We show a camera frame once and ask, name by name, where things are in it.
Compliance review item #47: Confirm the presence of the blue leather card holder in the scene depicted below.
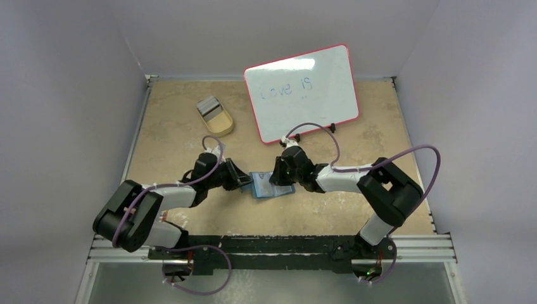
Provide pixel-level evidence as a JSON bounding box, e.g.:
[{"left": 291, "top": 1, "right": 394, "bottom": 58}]
[{"left": 241, "top": 172, "right": 296, "bottom": 200}]

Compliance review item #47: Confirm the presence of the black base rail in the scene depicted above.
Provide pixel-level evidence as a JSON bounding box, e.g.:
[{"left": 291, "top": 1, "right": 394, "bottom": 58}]
[{"left": 148, "top": 231, "right": 397, "bottom": 280}]

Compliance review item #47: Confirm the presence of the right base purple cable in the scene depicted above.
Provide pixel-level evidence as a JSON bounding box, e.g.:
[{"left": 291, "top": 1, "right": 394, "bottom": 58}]
[{"left": 357, "top": 237, "right": 400, "bottom": 286}]

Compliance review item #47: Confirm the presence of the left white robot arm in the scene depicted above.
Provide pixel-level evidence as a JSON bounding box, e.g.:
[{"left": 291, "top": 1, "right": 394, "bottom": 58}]
[{"left": 92, "top": 152, "right": 253, "bottom": 259}]

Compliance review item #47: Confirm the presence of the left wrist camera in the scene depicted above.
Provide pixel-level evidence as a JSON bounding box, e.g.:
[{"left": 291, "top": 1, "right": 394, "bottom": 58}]
[{"left": 206, "top": 143, "right": 225, "bottom": 160}]

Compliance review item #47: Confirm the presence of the colourful marker box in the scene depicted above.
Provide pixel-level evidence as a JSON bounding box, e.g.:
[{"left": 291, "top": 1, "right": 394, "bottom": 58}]
[{"left": 158, "top": 210, "right": 168, "bottom": 222}]

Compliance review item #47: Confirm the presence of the red framed whiteboard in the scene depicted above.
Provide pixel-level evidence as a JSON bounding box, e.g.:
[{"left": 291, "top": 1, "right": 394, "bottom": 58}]
[{"left": 243, "top": 44, "right": 360, "bottom": 144}]

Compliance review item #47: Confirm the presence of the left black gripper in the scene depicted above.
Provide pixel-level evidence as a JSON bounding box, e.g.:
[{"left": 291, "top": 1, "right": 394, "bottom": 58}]
[{"left": 205, "top": 158, "right": 253, "bottom": 192}]

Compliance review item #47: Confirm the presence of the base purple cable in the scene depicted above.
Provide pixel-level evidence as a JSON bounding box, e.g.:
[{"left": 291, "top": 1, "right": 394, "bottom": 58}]
[
  {"left": 357, "top": 237, "right": 400, "bottom": 286},
  {"left": 161, "top": 244, "right": 233, "bottom": 297}
]

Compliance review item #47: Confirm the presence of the silver VIP card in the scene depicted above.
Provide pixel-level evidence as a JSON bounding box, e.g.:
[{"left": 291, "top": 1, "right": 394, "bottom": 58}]
[{"left": 251, "top": 172, "right": 274, "bottom": 198}]

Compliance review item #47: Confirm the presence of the beige oval tray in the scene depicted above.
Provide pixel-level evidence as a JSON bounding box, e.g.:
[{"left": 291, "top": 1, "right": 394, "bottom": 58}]
[{"left": 197, "top": 102, "right": 234, "bottom": 137}]

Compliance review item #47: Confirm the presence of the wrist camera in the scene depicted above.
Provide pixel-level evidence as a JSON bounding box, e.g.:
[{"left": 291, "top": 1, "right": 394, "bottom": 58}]
[
  {"left": 206, "top": 143, "right": 225, "bottom": 160},
  {"left": 279, "top": 136, "right": 299, "bottom": 149}
]

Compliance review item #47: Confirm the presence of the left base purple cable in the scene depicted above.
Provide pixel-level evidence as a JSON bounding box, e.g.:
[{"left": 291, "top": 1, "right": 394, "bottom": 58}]
[{"left": 161, "top": 244, "right": 233, "bottom": 297}]

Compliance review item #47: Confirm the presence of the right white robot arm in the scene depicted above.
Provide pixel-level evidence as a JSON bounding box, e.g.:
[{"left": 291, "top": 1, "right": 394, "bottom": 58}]
[{"left": 270, "top": 146, "right": 424, "bottom": 258}]

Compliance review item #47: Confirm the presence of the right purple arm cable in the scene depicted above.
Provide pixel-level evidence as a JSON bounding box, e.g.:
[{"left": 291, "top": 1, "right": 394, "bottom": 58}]
[{"left": 282, "top": 122, "right": 442, "bottom": 227}]

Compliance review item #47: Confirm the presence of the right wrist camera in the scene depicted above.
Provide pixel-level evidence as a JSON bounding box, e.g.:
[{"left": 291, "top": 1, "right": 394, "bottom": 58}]
[{"left": 279, "top": 136, "right": 299, "bottom": 149}]

